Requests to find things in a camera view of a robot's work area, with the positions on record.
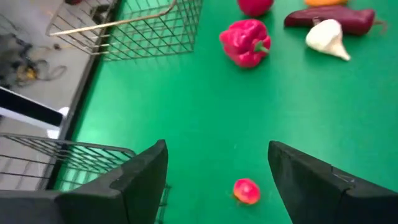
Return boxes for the red tomato with green calyx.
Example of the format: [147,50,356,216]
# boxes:
[237,0,275,18]

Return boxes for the red bell pepper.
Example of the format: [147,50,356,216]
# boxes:
[218,18,272,69]

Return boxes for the purple sweet potato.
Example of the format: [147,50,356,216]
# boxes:
[283,5,388,36]

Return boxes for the tangled floor cables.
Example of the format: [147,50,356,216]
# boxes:
[0,32,68,90]

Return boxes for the black wire basket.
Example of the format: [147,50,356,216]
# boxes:
[0,133,172,224]
[45,0,203,62]

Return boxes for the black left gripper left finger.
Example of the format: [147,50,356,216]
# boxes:
[0,139,169,224]

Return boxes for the small red strawberry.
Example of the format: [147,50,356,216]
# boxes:
[232,177,261,206]

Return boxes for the yellow-orange round fruit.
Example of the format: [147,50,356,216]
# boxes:
[303,0,349,7]

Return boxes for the black white-edged board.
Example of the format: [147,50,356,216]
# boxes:
[0,86,71,131]

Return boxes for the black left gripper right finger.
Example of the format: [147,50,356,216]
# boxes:
[267,140,398,224]

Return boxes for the white garlic bulb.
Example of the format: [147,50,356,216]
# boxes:
[305,18,352,62]

